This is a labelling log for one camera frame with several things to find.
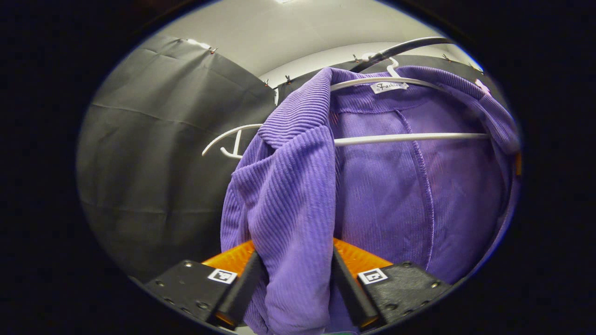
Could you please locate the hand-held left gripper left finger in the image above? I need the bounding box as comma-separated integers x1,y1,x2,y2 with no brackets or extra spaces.
143,240,265,328

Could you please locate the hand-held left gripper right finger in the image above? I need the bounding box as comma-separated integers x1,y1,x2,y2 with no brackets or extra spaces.
332,238,453,330

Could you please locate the purple corduroy jacket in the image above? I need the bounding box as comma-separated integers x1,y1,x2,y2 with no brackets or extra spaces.
220,66,521,335

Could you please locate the white plastic clothes hanger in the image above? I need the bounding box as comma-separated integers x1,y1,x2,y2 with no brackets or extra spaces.
202,123,264,160
330,56,490,147

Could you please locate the black clothes rack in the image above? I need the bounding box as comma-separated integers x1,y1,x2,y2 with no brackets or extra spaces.
349,36,454,73

